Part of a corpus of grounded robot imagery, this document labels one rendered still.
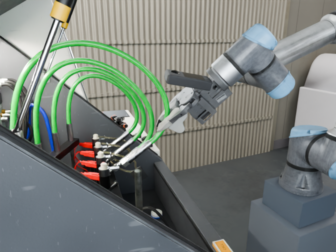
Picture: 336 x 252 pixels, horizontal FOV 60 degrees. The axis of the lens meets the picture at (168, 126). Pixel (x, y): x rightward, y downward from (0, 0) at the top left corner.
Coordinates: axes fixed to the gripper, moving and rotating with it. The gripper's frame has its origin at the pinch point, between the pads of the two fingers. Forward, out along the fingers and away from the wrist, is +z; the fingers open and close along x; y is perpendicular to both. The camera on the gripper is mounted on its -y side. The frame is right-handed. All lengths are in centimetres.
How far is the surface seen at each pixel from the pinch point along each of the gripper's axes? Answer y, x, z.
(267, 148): 230, 220, 11
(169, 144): 110, 184, 74
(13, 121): -28.3, -6.9, 18.7
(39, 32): -38, 32, 12
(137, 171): -3.1, -17.2, 5.5
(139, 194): 0.8, -18.8, 9.2
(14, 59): -38, 25, 22
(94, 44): -25.4, 0.3, -5.3
